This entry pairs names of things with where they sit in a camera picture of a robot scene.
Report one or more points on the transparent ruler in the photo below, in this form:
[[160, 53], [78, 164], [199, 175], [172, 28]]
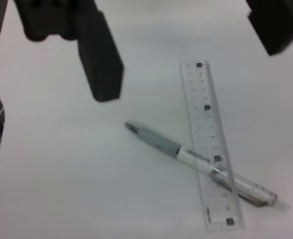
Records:
[[208, 137]]

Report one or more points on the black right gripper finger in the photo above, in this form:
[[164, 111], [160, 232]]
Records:
[[278, 25], [99, 62]]

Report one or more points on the clear grey pen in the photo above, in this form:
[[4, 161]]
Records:
[[158, 140]]

